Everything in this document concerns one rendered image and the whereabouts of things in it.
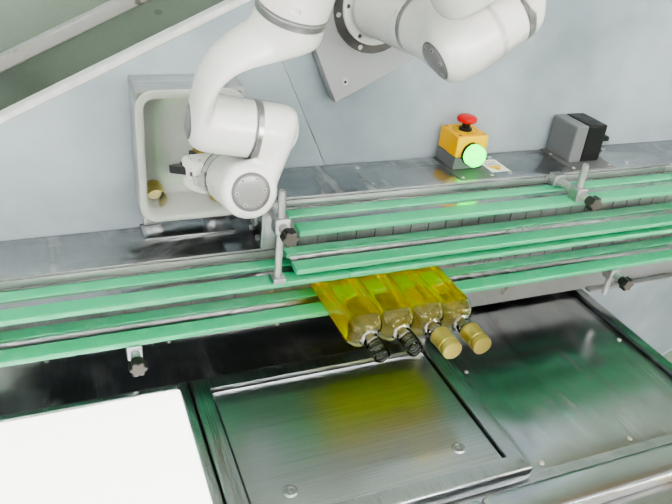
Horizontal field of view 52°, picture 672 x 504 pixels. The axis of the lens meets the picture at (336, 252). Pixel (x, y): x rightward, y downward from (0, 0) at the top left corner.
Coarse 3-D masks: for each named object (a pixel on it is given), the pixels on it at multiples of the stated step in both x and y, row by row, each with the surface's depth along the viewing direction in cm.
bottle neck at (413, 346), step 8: (400, 328) 111; (408, 328) 111; (400, 336) 110; (408, 336) 109; (416, 336) 110; (400, 344) 111; (408, 344) 108; (416, 344) 108; (408, 352) 109; (416, 352) 110
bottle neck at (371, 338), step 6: (372, 330) 110; (366, 336) 109; (372, 336) 109; (378, 336) 109; (366, 342) 109; (372, 342) 108; (378, 342) 107; (384, 342) 108; (372, 348) 107; (378, 348) 106; (384, 348) 106; (372, 354) 107; (378, 354) 108; (384, 354) 108; (378, 360) 107; (384, 360) 107
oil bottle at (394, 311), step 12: (360, 276) 121; (372, 276) 121; (384, 276) 122; (372, 288) 118; (384, 288) 118; (372, 300) 116; (384, 300) 115; (396, 300) 115; (384, 312) 112; (396, 312) 113; (408, 312) 113; (384, 324) 112; (396, 324) 112; (408, 324) 113; (384, 336) 113
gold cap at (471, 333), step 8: (464, 328) 113; (472, 328) 113; (480, 328) 113; (464, 336) 113; (472, 336) 112; (480, 336) 111; (472, 344) 111; (480, 344) 111; (488, 344) 112; (480, 352) 112
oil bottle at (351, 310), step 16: (320, 288) 121; (336, 288) 117; (352, 288) 117; (336, 304) 115; (352, 304) 113; (368, 304) 114; (336, 320) 116; (352, 320) 110; (368, 320) 110; (352, 336) 111
